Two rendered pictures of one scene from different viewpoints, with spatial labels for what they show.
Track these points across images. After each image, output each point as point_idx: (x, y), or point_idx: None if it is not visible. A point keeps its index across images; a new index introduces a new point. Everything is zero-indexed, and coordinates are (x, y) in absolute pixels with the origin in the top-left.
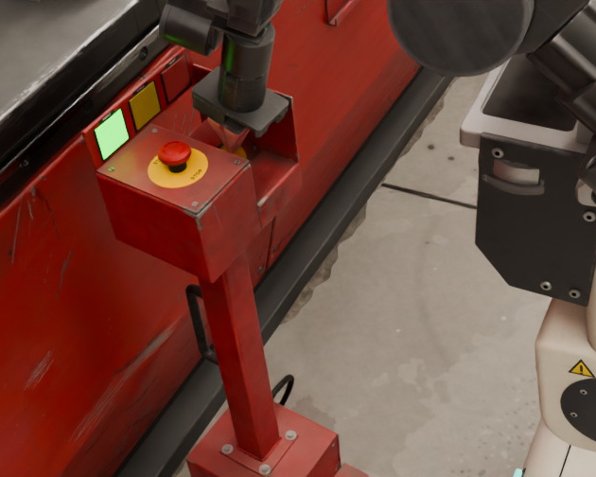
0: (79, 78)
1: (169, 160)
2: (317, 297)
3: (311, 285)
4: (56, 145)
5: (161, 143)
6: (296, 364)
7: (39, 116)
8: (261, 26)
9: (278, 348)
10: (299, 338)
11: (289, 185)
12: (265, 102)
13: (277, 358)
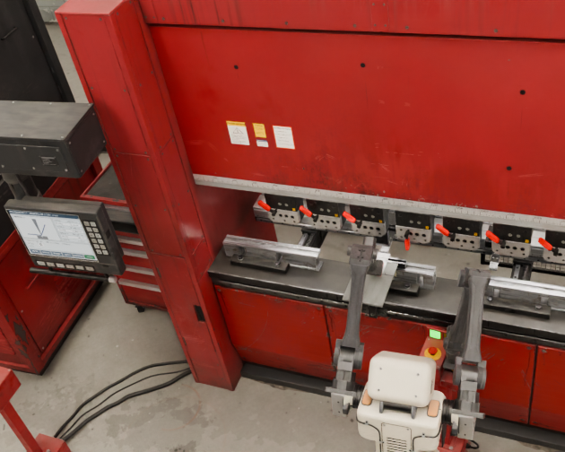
0: (448, 318)
1: (428, 350)
2: (537, 451)
3: (543, 447)
4: (434, 324)
5: (441, 347)
6: (499, 451)
7: (430, 316)
8: (447, 349)
9: (505, 443)
10: (513, 449)
11: (455, 386)
12: (454, 364)
13: (500, 444)
